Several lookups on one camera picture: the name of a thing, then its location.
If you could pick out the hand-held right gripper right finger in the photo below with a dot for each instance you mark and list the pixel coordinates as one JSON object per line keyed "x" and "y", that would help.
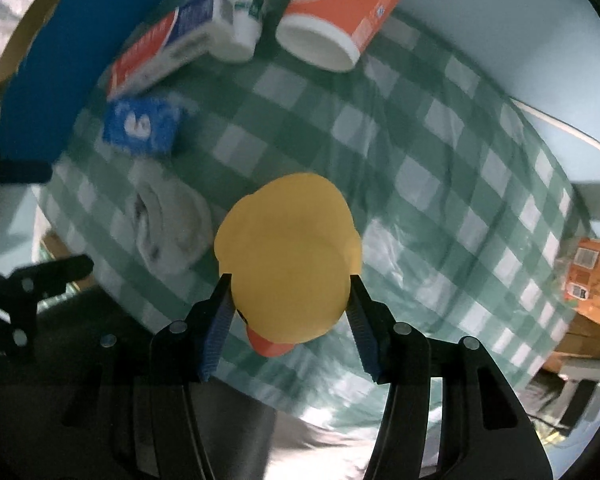
{"x": 362, "y": 325}

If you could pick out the red and white carton box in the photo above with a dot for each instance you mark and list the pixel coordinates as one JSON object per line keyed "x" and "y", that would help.
{"x": 165, "y": 52}

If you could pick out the orange and white paper cup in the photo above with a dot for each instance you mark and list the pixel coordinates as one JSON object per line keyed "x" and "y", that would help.
{"x": 341, "y": 10}

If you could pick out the rolled grey cloth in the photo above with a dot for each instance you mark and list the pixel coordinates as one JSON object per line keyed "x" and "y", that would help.
{"x": 167, "y": 220}

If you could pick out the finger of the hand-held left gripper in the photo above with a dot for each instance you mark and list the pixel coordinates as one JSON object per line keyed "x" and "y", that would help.
{"x": 35, "y": 285}

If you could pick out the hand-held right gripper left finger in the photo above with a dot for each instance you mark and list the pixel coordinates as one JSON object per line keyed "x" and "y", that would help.
{"x": 219, "y": 325}

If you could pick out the yellow rubber duck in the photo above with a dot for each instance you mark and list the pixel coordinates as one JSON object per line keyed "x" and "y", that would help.
{"x": 286, "y": 260}

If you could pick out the blue board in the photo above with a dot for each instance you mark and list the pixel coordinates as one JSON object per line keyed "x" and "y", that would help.
{"x": 60, "y": 60}

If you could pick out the green checkered tablecloth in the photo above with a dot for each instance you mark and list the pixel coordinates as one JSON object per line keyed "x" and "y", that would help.
{"x": 380, "y": 170}

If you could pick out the orange cardboard box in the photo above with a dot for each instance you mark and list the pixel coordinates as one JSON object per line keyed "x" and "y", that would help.
{"x": 590, "y": 272}

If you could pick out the small white bottle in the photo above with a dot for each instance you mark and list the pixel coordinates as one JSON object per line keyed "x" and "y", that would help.
{"x": 245, "y": 20}

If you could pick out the blue tissue packet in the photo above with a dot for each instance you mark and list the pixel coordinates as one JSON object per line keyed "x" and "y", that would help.
{"x": 142, "y": 125}

